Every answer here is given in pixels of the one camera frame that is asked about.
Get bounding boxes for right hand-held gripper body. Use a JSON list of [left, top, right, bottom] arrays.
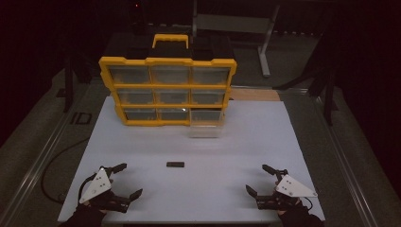
[[256, 168, 319, 212]]

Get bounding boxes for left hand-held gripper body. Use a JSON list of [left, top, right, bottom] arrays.
[[78, 166, 131, 214]]

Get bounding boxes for clear plastic drawer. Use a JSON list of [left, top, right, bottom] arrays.
[[188, 108, 227, 139]]

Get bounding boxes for person's right hand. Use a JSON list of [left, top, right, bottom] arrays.
[[278, 202, 325, 227]]

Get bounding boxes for person's left hand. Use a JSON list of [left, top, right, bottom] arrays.
[[61, 203, 107, 227]]

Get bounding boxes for wooden board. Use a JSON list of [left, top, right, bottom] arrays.
[[231, 88, 282, 102]]

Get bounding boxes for black tripod stand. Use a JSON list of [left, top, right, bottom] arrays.
[[61, 51, 93, 114], [272, 29, 339, 127]]

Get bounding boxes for yellow black drawer organizer cabinet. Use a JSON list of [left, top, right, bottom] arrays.
[[98, 33, 238, 128]]

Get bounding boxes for grey metal stand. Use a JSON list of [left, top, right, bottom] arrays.
[[192, 0, 282, 79]]

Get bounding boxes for dark device with red light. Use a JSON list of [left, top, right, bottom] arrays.
[[127, 0, 148, 35]]

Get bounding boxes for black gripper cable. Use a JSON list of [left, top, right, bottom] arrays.
[[78, 174, 97, 203], [302, 196, 314, 212]]

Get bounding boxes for black floor cable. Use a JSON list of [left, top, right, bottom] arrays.
[[40, 136, 91, 204]]

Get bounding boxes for aluminium rail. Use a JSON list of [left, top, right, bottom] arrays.
[[277, 88, 381, 227], [0, 80, 107, 227]]

